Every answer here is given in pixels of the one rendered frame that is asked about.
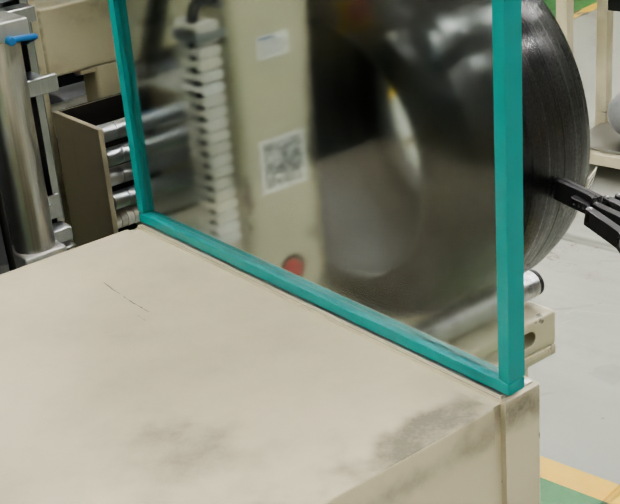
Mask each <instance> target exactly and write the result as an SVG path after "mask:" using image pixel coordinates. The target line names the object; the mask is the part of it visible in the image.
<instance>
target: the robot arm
mask: <svg viewBox="0 0 620 504"><path fill-rule="evenodd" d="M554 199H555V200H557V201H559V202H561V203H563V204H565V205H567V206H569V207H571V208H573V209H575V210H578V211H580V212H582V213H584V214H585V217H584V225H585V226H586V227H588V228H589V229H590V230H592V231H593V232H595V233H596V234H597V235H599V236H600V237H601V238H603V239H604V240H606V241H607V242H608V243H610V244H611V245H612V246H614V247H615V248H616V249H617V250H618V252H619V253H620V193H616V194H615V197H611V196H608V195H605V196H602V195H600V194H598V193H596V192H594V191H592V190H589V189H587V188H585V187H583V186H581V185H579V184H576V183H574V182H572V181H570V180H568V179H566V178H561V179H559V180H557V181H556V185H555V193H554Z"/></svg>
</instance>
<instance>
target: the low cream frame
mask: <svg viewBox="0 0 620 504"><path fill-rule="evenodd" d="M613 11H618V12H620V0H597V32H596V95H595V125H594V126H592V127H590V161H589V164H595V165H600V166H605V167H610V168H615V169H620V92H619V93H618V94H617V95H615V96H614V97H613V98H612V55H613ZM573 20H574V0H556V21H557V22H558V24H559V26H560V28H561V30H562V31H563V33H564V35H565V37H566V40H567V42H568V44H569V46H570V49H571V51H572V53H573Z"/></svg>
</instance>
